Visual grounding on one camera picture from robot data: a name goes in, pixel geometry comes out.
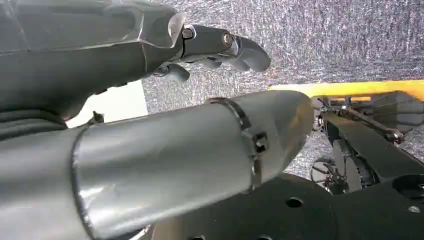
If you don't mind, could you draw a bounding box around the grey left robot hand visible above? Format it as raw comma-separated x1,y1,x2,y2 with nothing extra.
0,0,315,240

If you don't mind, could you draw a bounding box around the white floor sheet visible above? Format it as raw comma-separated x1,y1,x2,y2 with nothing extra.
65,79,149,129

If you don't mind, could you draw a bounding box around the ribbed grey left arm sleeve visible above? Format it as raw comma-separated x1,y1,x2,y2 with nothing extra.
0,109,69,142

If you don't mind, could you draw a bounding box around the yellow floor tape strip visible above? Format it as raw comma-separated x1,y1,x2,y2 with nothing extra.
268,79,424,102

